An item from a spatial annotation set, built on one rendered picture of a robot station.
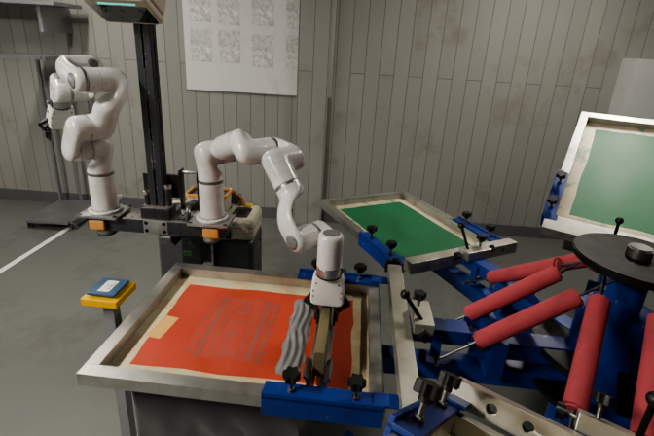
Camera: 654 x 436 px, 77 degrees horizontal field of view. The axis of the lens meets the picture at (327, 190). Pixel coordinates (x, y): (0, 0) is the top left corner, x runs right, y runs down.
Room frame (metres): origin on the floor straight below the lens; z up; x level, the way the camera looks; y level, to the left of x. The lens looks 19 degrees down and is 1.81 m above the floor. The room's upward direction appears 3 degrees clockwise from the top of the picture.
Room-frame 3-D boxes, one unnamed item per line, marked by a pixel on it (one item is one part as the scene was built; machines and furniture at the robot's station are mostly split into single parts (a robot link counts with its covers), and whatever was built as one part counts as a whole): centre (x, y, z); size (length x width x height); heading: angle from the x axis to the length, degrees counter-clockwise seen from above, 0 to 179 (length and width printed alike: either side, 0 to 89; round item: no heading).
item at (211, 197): (1.53, 0.45, 1.21); 0.16 x 0.13 x 0.15; 178
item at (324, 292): (1.07, -0.02, 1.13); 0.10 x 0.08 x 0.11; 86
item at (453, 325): (1.04, -0.36, 1.02); 0.17 x 0.06 x 0.05; 86
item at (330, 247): (1.10, 0.00, 1.26); 0.15 x 0.10 x 0.11; 47
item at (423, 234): (1.82, -0.46, 1.05); 1.08 x 0.61 x 0.23; 26
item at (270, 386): (0.79, -0.02, 0.97); 0.30 x 0.05 x 0.07; 86
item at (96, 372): (1.08, 0.20, 0.97); 0.79 x 0.58 x 0.04; 86
